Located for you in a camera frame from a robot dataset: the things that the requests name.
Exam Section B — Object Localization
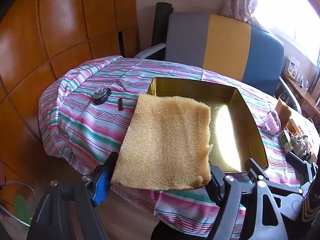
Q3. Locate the striped tablecloth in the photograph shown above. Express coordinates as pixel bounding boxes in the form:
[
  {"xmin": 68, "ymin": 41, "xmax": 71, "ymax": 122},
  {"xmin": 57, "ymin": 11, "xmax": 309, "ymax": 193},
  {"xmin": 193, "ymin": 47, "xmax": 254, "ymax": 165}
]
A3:
[{"xmin": 39, "ymin": 55, "xmax": 320, "ymax": 239}]

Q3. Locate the glass bowl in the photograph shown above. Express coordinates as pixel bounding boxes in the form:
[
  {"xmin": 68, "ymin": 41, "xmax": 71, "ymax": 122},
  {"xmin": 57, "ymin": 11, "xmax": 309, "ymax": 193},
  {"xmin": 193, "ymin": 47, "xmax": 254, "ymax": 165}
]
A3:
[{"xmin": 0, "ymin": 181, "xmax": 37, "ymax": 233}]

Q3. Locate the orange white snack bag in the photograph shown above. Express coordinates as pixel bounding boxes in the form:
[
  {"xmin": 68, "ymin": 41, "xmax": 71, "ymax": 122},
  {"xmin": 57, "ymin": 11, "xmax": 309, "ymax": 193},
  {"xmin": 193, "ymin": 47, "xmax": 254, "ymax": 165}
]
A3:
[{"xmin": 290, "ymin": 134, "xmax": 311, "ymax": 156}]

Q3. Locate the large pink hair roller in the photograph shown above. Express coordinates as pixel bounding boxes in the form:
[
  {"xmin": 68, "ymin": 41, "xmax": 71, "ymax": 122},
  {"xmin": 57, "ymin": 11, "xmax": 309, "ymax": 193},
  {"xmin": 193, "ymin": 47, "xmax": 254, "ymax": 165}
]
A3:
[{"xmin": 261, "ymin": 110, "xmax": 283, "ymax": 135}]

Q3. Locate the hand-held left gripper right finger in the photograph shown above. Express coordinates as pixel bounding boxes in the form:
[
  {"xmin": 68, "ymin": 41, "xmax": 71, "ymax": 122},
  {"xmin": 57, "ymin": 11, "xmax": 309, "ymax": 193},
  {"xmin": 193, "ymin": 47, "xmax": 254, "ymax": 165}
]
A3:
[{"xmin": 206, "ymin": 160, "xmax": 288, "ymax": 240}]

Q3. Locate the row of white cups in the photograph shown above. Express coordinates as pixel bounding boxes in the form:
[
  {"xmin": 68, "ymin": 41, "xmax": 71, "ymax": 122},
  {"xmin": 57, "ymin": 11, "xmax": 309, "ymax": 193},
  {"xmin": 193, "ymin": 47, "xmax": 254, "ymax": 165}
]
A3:
[{"xmin": 295, "ymin": 71, "xmax": 311, "ymax": 91}]

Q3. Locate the yellow sponge sheet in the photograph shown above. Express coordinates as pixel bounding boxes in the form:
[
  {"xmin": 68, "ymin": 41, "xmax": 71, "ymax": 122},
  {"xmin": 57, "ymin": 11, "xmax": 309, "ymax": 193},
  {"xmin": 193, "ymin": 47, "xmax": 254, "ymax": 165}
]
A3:
[{"xmin": 111, "ymin": 92, "xmax": 214, "ymax": 191}]

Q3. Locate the grey yellow blue chair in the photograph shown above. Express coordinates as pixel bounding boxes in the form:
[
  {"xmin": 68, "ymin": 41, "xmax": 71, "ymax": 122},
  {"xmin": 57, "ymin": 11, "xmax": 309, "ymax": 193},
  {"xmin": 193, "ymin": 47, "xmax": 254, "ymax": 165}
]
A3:
[{"xmin": 134, "ymin": 11, "xmax": 303, "ymax": 112}]

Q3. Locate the gold tin box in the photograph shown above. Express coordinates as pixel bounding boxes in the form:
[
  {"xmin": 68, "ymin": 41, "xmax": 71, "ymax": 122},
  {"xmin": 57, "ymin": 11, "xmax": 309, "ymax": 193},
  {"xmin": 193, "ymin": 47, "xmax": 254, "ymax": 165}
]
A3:
[{"xmin": 146, "ymin": 77, "xmax": 269, "ymax": 173}]

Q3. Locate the yellow sponge block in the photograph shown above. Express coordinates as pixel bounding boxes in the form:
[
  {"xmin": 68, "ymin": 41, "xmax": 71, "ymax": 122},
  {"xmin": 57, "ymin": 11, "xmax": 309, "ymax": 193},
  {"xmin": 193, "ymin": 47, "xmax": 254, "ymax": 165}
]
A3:
[{"xmin": 274, "ymin": 99, "xmax": 293, "ymax": 130}]

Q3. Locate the person's right forearm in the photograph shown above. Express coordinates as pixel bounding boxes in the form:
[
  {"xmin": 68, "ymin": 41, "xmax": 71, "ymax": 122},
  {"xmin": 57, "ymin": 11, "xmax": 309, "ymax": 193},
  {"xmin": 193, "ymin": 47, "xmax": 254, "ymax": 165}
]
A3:
[{"xmin": 301, "ymin": 180, "xmax": 320, "ymax": 224}]

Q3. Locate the wooden wardrobe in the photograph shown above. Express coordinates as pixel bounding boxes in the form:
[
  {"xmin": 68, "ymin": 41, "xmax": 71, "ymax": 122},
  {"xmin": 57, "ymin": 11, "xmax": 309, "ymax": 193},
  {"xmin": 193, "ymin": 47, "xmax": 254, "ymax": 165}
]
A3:
[{"xmin": 0, "ymin": 0, "xmax": 139, "ymax": 155}]

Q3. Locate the window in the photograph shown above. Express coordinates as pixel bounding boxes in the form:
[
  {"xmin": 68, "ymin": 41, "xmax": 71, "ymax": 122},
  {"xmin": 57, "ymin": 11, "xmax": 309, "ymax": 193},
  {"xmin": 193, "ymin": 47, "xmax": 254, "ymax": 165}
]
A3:
[{"xmin": 257, "ymin": 0, "xmax": 320, "ymax": 68}]

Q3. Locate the wooden side desk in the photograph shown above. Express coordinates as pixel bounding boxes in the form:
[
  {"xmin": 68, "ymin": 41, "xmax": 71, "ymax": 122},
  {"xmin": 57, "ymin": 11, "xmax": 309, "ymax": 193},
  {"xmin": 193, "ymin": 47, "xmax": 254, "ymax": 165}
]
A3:
[{"xmin": 282, "ymin": 72, "xmax": 320, "ymax": 120}]

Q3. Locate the white blue printed box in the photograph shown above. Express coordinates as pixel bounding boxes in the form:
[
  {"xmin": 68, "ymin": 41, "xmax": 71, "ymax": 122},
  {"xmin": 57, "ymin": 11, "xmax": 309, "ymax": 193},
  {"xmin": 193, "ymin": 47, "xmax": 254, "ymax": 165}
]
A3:
[{"xmin": 286, "ymin": 57, "xmax": 301, "ymax": 77}]

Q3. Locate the patterned curtain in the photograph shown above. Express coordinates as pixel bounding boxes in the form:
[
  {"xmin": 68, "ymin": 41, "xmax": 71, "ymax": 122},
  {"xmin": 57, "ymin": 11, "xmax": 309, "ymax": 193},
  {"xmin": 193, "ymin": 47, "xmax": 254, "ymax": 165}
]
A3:
[{"xmin": 220, "ymin": 0, "xmax": 273, "ymax": 30}]

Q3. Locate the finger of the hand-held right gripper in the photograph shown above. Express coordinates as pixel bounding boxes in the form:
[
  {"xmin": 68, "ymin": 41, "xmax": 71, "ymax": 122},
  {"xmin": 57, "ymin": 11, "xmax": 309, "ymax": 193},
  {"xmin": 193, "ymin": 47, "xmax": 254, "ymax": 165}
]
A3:
[
  {"xmin": 286, "ymin": 152, "xmax": 317, "ymax": 178},
  {"xmin": 246, "ymin": 157, "xmax": 305, "ymax": 201}
]

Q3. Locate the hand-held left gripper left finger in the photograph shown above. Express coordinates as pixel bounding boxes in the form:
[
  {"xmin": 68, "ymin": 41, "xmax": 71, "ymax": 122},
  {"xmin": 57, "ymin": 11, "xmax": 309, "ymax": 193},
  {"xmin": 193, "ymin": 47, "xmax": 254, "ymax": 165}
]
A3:
[{"xmin": 26, "ymin": 151, "xmax": 119, "ymax": 240}]

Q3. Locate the green white carton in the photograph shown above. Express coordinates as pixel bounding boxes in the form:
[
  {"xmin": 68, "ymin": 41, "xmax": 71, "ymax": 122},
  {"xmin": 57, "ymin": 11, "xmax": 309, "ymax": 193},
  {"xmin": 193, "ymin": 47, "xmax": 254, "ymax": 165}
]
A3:
[{"xmin": 279, "ymin": 130, "xmax": 292, "ymax": 152}]

